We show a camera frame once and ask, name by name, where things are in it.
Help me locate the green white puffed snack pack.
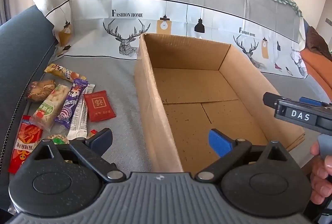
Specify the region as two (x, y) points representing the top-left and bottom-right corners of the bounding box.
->
(29, 84), (70, 132)

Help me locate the person right hand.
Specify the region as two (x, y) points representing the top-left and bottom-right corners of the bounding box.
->
(310, 141), (332, 205)

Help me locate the red long snack bag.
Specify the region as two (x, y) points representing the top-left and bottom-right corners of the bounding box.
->
(8, 115), (43, 174)

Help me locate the yellow orange snack bar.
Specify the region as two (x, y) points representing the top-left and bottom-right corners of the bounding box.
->
(44, 63), (86, 83)

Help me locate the brown cracker bag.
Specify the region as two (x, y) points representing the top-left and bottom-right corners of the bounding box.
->
(26, 80), (56, 102)

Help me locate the silver snack bar wrapper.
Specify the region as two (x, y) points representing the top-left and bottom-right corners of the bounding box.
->
(67, 84), (95, 140)

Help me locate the grey deer print cloth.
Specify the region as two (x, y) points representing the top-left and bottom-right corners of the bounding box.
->
(33, 0), (307, 78)

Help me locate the red square snack packet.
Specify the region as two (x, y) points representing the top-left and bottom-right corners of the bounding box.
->
(84, 90), (116, 122)

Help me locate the purple candy wrapper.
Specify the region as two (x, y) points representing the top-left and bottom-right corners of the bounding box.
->
(55, 78), (88, 129)

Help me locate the brown cardboard box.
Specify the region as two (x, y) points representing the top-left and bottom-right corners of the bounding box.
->
(134, 34), (304, 174)

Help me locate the brown blanket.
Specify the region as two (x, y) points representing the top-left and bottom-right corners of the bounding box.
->
(306, 26), (332, 61)

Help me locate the orange cushion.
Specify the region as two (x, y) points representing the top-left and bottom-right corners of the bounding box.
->
(300, 48), (332, 100)

